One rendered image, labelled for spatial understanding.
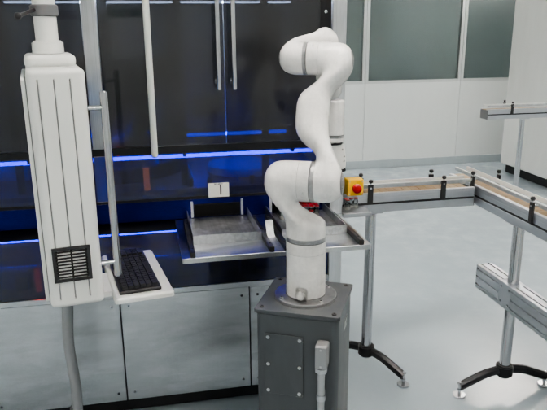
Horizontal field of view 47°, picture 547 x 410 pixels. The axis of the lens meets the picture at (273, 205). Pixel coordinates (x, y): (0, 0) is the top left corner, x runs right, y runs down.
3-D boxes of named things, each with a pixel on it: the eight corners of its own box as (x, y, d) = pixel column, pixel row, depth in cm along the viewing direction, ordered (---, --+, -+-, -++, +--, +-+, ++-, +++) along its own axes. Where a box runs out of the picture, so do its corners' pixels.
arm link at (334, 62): (291, 205, 188) (344, 207, 185) (283, 195, 177) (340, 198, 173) (305, 52, 198) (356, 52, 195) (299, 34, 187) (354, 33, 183)
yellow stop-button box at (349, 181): (342, 192, 274) (343, 176, 272) (357, 191, 276) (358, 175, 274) (347, 196, 267) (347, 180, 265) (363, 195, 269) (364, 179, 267)
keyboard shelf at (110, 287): (80, 263, 242) (79, 257, 242) (151, 255, 252) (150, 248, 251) (89, 311, 202) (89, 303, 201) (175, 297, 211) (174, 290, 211)
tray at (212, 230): (186, 219, 265) (186, 211, 264) (247, 215, 270) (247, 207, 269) (193, 245, 233) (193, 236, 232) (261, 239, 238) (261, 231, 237)
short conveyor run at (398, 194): (335, 215, 280) (336, 182, 275) (326, 207, 294) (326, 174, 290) (475, 207, 293) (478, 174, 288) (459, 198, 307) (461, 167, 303)
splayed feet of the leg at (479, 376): (448, 392, 293) (451, 365, 289) (544, 379, 303) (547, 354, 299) (457, 401, 286) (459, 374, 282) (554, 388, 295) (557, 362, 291)
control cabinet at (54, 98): (41, 259, 242) (18, 51, 220) (93, 252, 248) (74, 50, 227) (45, 311, 196) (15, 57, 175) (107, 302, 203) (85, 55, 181)
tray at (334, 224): (265, 213, 271) (265, 206, 270) (322, 210, 276) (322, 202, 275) (282, 238, 239) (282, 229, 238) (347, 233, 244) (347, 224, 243)
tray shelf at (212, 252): (175, 224, 264) (175, 220, 264) (333, 213, 278) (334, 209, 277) (182, 263, 219) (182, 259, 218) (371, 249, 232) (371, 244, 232)
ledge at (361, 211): (334, 209, 284) (334, 205, 283) (361, 207, 286) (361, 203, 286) (343, 218, 270) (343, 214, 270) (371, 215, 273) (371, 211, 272)
